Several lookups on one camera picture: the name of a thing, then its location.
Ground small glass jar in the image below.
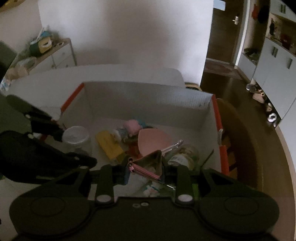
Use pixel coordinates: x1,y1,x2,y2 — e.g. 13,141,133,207
168,144,200,169

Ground yellow block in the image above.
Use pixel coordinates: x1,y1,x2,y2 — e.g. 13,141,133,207
96,130,125,163

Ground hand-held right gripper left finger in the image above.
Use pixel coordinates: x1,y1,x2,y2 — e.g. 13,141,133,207
55,162,130,205

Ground clear jar with pale lid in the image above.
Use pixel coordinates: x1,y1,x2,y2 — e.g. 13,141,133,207
61,126,91,157

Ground metal tongs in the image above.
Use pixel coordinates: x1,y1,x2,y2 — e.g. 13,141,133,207
161,140,184,156

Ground blue and white packet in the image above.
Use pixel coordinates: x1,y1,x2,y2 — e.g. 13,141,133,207
0,76,11,92

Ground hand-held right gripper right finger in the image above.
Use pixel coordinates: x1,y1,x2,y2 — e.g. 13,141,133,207
160,161,241,205

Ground pink pig toy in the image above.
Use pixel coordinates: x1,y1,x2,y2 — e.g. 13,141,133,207
122,119,142,136

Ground green tissue box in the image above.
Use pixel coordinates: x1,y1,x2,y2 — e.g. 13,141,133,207
29,37,52,56

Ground white rabbit astronaut figurine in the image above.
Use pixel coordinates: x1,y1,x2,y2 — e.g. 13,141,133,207
139,181,163,197

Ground clear plastic bag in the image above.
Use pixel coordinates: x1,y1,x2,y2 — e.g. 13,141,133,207
14,57,37,75

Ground pink triangular pouch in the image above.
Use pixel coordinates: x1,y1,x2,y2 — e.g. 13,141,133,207
128,150,163,180

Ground small red toy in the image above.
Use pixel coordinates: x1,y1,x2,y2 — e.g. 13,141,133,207
127,141,141,159

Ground pink heart-shaped dish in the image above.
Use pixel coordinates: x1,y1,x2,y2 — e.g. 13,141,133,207
138,128,173,156

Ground dark wooden door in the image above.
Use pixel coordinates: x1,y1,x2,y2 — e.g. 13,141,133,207
207,8,245,65

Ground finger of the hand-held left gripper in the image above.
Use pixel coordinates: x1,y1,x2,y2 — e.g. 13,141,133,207
62,152,97,168
6,95,64,141

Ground white drawer chest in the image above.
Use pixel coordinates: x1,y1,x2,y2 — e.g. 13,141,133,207
28,38,77,75

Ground white wooden wall cabinet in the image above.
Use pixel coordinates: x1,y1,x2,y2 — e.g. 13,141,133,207
237,0,296,127

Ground black hat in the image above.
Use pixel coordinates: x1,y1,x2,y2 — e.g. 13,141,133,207
258,5,270,24

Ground small blue and white toy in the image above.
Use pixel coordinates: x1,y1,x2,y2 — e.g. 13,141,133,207
113,127,127,142

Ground red cardboard box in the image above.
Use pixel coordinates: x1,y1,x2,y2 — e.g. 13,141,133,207
60,81,229,197

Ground dark doormat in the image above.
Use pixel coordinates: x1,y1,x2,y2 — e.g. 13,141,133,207
205,60,241,76

